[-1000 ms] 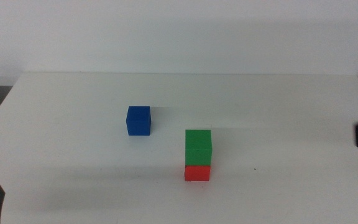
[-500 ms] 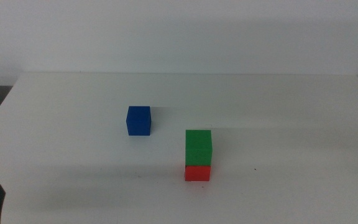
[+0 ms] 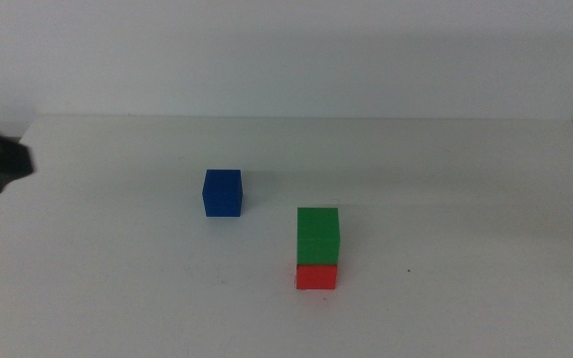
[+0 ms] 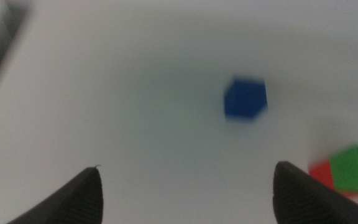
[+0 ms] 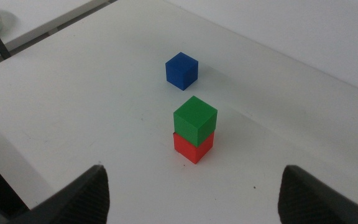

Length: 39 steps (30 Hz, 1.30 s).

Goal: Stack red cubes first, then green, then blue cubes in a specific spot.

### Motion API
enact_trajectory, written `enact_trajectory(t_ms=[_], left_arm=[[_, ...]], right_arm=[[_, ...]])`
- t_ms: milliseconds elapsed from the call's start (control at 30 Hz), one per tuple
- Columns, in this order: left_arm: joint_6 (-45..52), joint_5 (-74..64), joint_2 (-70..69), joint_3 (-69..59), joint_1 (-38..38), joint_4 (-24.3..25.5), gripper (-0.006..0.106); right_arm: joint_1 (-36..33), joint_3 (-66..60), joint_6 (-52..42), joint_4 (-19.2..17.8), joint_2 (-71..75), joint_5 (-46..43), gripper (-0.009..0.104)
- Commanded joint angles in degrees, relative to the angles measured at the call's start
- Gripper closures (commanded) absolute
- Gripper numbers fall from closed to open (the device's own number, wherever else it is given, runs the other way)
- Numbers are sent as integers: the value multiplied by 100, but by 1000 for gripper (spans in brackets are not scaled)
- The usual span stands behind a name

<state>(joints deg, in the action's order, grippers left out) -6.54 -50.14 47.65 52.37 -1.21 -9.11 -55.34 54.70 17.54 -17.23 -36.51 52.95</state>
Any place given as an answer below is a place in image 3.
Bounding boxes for blue cube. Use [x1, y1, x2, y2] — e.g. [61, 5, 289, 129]
[201, 168, 244, 219]

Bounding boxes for green cube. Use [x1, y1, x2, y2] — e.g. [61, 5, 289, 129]
[295, 207, 341, 267]

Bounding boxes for red cube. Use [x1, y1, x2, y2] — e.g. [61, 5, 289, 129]
[294, 264, 339, 291]

